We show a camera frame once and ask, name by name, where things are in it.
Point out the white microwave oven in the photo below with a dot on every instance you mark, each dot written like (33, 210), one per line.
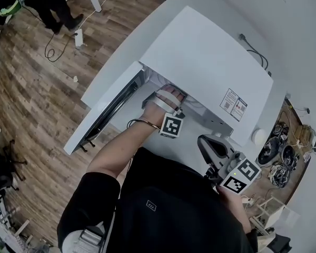
(200, 57)

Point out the black rounded backpack shell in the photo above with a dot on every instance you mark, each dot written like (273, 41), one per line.
(268, 151)
(291, 154)
(279, 175)

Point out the person's black shirt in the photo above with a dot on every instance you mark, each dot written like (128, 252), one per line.
(173, 207)

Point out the person's left hand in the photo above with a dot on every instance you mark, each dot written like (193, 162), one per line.
(154, 113)

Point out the large white table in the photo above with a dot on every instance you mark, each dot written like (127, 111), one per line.
(116, 59)

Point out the person's left forearm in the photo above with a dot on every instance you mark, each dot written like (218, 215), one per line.
(121, 146)

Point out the small white bowl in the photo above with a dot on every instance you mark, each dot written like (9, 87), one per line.
(260, 136)

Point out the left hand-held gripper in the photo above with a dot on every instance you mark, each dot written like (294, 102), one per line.
(171, 125)

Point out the light wooden frame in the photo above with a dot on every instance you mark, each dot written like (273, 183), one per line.
(274, 212)

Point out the person's right forearm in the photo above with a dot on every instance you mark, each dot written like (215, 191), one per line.
(234, 209)

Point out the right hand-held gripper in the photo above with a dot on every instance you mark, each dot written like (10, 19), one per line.
(239, 174)

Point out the black office chair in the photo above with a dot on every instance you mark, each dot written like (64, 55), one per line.
(5, 167)

